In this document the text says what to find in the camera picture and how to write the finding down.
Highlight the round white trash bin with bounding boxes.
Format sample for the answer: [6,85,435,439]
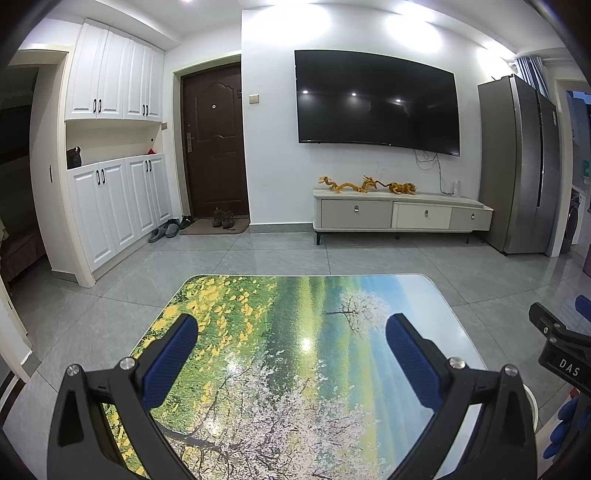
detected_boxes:
[523,384,539,432]

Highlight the blue gloved right hand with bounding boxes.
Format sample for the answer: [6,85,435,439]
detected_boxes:
[542,393,590,459]

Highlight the grey double-door refrigerator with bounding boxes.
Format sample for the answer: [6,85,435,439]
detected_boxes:
[478,75,561,255]

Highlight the landscape print table cover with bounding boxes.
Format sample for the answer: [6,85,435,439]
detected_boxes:
[132,274,484,479]

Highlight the grey white TV cabinet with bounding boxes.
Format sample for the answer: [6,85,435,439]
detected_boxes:
[312,189,494,235]

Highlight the golden dragon ornament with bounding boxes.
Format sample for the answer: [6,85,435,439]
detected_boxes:
[318,176,417,195]

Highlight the grey slippers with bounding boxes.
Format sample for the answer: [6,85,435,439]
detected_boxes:
[148,219,179,244]

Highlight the brown doormat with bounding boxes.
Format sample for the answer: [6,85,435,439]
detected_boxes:
[178,214,252,237]

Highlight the brown shoes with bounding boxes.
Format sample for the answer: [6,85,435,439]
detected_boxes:
[212,208,235,230]

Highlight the black bag on shelf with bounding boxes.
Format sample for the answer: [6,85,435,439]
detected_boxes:
[66,146,82,170]

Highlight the dark brown entrance door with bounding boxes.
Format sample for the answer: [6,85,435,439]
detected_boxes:
[181,63,249,218]

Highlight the black wall television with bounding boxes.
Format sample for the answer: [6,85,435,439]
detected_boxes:
[294,50,461,157]

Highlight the white upper wall cabinet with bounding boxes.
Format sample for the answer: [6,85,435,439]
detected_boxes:
[65,20,164,122]

